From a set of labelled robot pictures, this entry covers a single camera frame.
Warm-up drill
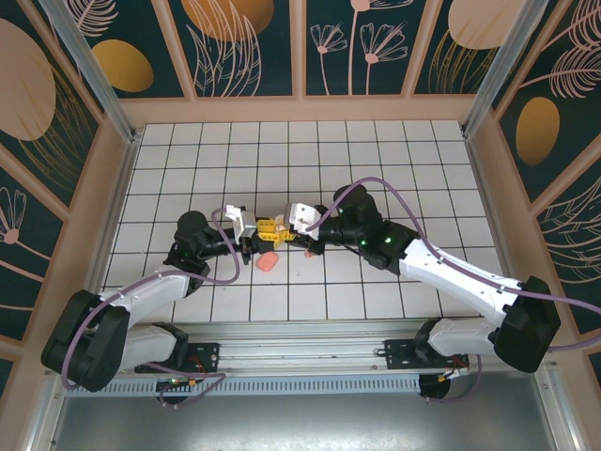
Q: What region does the grey metal sheet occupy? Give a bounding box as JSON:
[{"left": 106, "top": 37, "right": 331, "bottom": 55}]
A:
[{"left": 27, "top": 370, "right": 578, "bottom": 451}]

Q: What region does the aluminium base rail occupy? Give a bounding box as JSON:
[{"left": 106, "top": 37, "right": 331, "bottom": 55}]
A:
[{"left": 44, "top": 317, "right": 555, "bottom": 380}]

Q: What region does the grey slotted cable duct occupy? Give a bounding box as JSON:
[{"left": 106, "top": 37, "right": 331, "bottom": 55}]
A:
[{"left": 63, "top": 374, "right": 422, "bottom": 398}]

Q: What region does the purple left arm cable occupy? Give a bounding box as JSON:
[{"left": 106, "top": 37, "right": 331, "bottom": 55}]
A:
[{"left": 60, "top": 207, "right": 245, "bottom": 409}]

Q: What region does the aluminium frame post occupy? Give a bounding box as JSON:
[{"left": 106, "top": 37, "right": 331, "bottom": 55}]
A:
[
  {"left": 460, "top": 0, "right": 562, "bottom": 140},
  {"left": 36, "top": 0, "right": 143, "bottom": 145}
]

